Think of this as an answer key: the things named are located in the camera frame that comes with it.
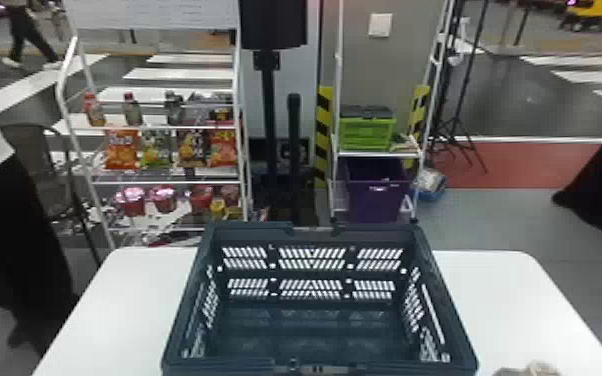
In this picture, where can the purple crate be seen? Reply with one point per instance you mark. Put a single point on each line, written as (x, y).
(374, 194)

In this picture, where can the green crate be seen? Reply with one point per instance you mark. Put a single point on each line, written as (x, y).
(366, 134)

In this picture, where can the yellow can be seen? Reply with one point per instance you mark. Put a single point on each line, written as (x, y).
(217, 209)

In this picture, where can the red snack packet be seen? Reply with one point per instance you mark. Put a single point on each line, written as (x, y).
(222, 148)

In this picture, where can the white shelf trolley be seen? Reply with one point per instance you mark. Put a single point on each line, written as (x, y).
(337, 105)

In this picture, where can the red noodle cup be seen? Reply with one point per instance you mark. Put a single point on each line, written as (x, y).
(132, 202)
(201, 198)
(163, 199)

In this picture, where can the black snack packet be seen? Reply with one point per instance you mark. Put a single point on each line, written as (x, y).
(192, 148)

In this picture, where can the small blue basket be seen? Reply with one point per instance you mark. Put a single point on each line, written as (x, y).
(431, 185)

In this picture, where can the green snack packet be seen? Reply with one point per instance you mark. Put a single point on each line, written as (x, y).
(156, 149)

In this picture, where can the dark bottle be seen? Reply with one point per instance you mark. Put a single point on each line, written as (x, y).
(173, 109)

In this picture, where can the black tripod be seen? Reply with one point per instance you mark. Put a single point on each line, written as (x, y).
(456, 94)

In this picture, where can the orange snack packet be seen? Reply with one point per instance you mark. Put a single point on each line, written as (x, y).
(121, 149)

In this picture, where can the orange bottle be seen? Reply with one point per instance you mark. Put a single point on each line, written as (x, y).
(94, 111)

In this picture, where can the striped post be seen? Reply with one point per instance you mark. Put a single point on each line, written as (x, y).
(324, 131)
(418, 113)

